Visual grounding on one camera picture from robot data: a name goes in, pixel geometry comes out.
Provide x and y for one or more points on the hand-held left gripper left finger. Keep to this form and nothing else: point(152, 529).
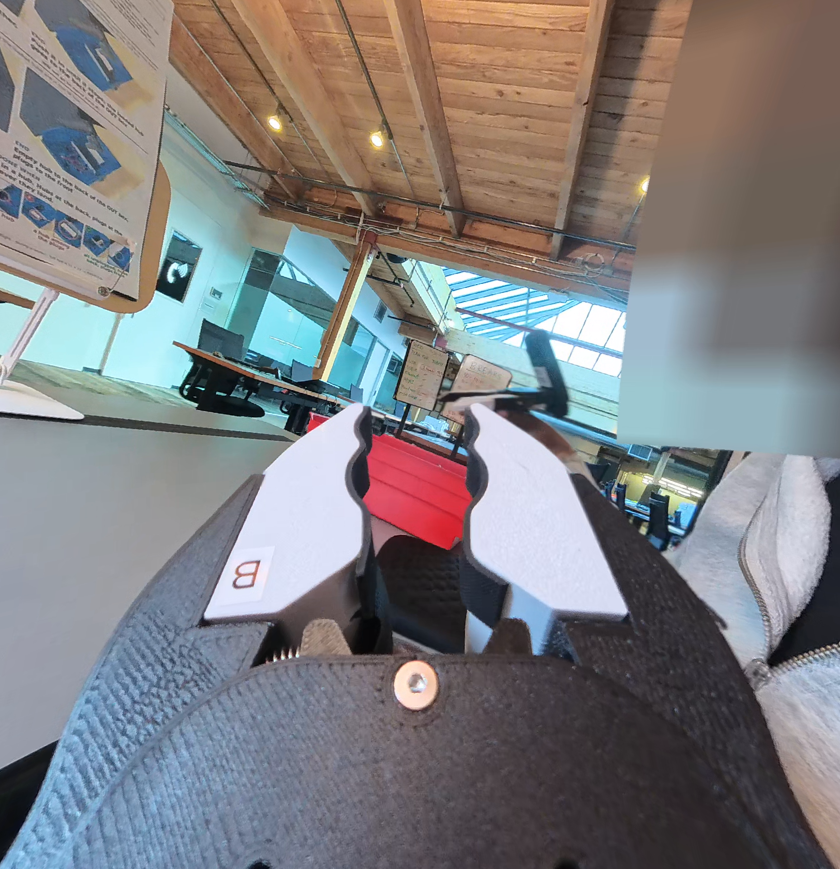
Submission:
point(304, 529)

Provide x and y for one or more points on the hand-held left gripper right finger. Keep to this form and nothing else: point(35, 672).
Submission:
point(535, 536)

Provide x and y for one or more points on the red plastic bin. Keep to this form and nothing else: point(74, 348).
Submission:
point(413, 489)

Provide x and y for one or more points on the person's right hand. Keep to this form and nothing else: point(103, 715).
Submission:
point(545, 434)

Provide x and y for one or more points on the whiteboard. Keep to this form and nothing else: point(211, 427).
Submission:
point(420, 373)
point(484, 373)

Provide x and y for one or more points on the black office chair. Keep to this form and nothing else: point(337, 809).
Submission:
point(230, 404)

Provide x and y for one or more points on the wooden office desk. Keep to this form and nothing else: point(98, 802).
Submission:
point(257, 370)

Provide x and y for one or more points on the black computer monitor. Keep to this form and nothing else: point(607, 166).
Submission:
point(221, 339)

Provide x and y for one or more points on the white board stand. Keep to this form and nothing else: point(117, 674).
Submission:
point(19, 404)

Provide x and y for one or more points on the instruction sheet board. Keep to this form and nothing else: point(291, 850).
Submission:
point(67, 136)

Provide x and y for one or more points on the black wall poster white logo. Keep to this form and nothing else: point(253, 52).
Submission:
point(179, 268)

